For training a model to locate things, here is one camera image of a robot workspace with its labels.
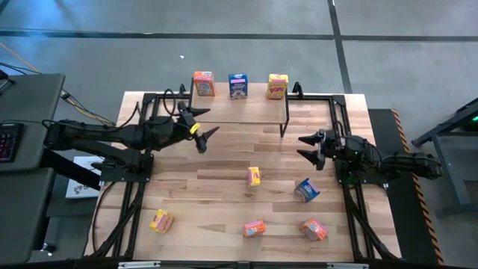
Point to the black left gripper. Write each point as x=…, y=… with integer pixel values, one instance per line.
x=175, y=130

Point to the black aluminium table frame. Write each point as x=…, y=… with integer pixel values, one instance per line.
x=339, y=101

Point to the black rail bracket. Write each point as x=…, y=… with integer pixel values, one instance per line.
x=182, y=90
x=297, y=90

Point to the dark metal stand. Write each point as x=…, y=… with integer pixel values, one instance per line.
x=452, y=168

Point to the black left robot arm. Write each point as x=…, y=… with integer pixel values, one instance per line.
x=93, y=132

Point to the white printed sheet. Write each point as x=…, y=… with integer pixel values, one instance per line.
x=80, y=187

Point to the yellow Corn Pops box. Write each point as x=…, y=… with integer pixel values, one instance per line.
x=161, y=221
x=277, y=87
x=254, y=176

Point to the grey desk top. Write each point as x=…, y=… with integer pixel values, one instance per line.
x=22, y=216
x=33, y=104

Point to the black backlit keyboard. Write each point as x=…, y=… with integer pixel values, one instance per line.
x=9, y=142

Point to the black floor tape strip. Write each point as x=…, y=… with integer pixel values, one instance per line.
x=149, y=34
x=338, y=45

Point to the green lit device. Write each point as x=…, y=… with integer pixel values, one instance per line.
x=473, y=120

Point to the wooden shelf with black frame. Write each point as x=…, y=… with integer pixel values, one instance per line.
x=239, y=110

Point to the black desk device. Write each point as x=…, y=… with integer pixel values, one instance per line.
x=4, y=76

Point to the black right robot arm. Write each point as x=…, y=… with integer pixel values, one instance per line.
x=411, y=164

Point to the black hazard-striped floor mat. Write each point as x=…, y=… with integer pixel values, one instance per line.
x=407, y=224

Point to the orange Frosted Mini Wheats box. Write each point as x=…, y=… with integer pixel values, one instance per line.
x=313, y=229
x=254, y=228
x=204, y=84

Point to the blue Frosted Flakes box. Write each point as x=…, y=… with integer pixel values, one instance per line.
x=307, y=190
x=238, y=86

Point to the silver rail bracket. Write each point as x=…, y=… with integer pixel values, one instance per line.
x=347, y=266
x=138, y=265

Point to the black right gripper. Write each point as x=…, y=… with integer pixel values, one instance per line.
x=326, y=149

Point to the black desk caster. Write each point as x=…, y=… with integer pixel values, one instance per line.
x=48, y=248

